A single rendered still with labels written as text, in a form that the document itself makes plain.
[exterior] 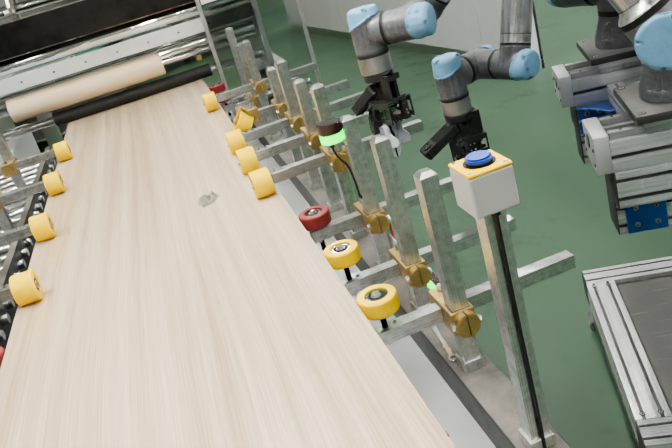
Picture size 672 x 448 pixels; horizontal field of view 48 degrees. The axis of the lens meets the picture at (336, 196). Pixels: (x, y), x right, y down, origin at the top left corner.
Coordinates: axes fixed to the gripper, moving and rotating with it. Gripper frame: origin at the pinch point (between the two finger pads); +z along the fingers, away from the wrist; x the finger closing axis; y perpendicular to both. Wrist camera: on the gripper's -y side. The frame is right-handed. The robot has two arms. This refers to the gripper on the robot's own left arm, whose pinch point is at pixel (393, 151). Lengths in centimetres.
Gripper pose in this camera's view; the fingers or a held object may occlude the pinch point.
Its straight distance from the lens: 181.9
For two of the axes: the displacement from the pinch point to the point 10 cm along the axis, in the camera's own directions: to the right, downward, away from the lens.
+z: 2.8, 9.0, 3.4
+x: 7.7, -4.2, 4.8
